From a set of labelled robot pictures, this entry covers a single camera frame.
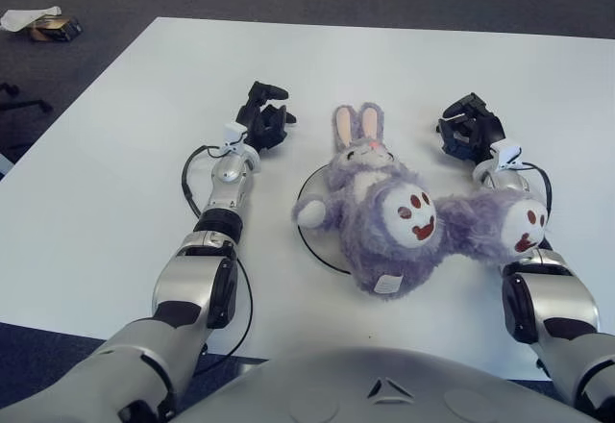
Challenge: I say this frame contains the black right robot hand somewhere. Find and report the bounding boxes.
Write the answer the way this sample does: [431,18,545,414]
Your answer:
[435,91,506,165]

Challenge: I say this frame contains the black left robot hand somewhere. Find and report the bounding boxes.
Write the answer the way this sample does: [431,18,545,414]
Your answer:
[234,80,298,154]

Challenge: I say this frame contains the purple plush rabbit doll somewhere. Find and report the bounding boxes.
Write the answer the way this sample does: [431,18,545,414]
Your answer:
[291,101,552,300]

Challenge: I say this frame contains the white plate with black rim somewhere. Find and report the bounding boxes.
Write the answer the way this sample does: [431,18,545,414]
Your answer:
[296,161,357,275]

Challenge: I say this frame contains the white left wrist connector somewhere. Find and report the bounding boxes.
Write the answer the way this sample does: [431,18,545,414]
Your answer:
[221,123,249,153]

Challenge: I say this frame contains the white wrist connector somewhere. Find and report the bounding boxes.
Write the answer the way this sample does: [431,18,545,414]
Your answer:
[221,123,249,153]
[492,138,525,172]

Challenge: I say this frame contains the white right wrist connector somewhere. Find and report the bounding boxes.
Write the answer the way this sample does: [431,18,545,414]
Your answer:
[492,138,525,172]

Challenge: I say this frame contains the black and gold box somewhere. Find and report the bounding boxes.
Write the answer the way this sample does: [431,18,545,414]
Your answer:
[29,14,84,43]

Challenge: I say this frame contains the black office chair base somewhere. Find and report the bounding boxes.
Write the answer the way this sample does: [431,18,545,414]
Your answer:
[0,81,54,114]

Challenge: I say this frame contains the grey robot torso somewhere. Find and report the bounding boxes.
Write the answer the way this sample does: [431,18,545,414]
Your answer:
[167,345,597,423]

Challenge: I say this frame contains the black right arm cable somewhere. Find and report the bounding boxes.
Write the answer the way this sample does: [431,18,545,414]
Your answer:
[516,162,554,251]

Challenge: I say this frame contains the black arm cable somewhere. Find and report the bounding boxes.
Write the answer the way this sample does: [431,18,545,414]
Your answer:
[516,162,554,251]
[181,143,255,376]

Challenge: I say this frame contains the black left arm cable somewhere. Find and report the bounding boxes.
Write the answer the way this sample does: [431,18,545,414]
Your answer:
[181,143,255,376]

